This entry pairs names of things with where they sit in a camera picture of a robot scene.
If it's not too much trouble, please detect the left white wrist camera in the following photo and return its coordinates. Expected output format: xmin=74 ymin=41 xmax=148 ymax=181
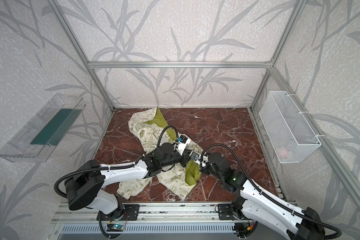
xmin=175 ymin=135 xmax=191 ymax=156

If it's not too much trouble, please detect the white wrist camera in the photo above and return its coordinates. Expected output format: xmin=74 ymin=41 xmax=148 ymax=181
xmin=175 ymin=135 xmax=191 ymax=156
xmin=190 ymin=151 xmax=207 ymax=168

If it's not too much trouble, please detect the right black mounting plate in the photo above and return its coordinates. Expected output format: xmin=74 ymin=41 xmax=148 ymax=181
xmin=215 ymin=204 xmax=239 ymax=221

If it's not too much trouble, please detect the green lit circuit board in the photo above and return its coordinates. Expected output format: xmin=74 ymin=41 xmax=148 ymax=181
xmin=107 ymin=223 xmax=125 ymax=232

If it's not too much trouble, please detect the clear plastic wall tray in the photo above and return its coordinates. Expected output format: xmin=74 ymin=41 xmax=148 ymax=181
xmin=0 ymin=94 xmax=86 ymax=163

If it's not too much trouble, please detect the aluminium frame rail base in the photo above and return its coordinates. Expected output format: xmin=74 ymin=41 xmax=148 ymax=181
xmin=44 ymin=201 xmax=313 ymax=240

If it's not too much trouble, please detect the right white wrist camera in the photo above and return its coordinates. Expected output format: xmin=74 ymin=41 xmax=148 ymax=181
xmin=190 ymin=151 xmax=207 ymax=168

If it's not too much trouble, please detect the black mounting plate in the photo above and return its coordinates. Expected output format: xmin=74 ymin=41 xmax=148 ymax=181
xmin=97 ymin=204 xmax=140 ymax=222
xmin=215 ymin=204 xmax=239 ymax=221

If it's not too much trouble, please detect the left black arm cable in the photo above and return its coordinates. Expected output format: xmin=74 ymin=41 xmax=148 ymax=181
xmin=53 ymin=125 xmax=181 ymax=240

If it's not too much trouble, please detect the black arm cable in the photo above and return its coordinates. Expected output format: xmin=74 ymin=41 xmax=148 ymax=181
xmin=53 ymin=125 xmax=181 ymax=240
xmin=199 ymin=143 xmax=343 ymax=240

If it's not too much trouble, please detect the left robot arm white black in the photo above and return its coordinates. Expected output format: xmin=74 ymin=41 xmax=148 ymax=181
xmin=55 ymin=143 xmax=200 ymax=215

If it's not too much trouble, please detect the white wire mesh basket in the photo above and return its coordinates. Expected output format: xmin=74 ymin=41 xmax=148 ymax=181
xmin=259 ymin=91 xmax=322 ymax=164

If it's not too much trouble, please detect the cream green printed jacket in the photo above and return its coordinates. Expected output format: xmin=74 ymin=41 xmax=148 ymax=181
xmin=117 ymin=108 xmax=201 ymax=200

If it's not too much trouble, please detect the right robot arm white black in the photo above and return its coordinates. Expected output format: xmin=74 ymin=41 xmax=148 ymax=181
xmin=194 ymin=153 xmax=325 ymax=240

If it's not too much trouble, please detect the pink object in basket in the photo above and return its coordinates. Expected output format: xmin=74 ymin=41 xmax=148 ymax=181
xmin=277 ymin=148 xmax=290 ymax=159

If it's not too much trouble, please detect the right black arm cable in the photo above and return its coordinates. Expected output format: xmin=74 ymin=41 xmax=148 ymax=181
xmin=199 ymin=143 xmax=343 ymax=240

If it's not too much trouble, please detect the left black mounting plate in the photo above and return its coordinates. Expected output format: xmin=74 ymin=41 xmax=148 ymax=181
xmin=97 ymin=204 xmax=140 ymax=222

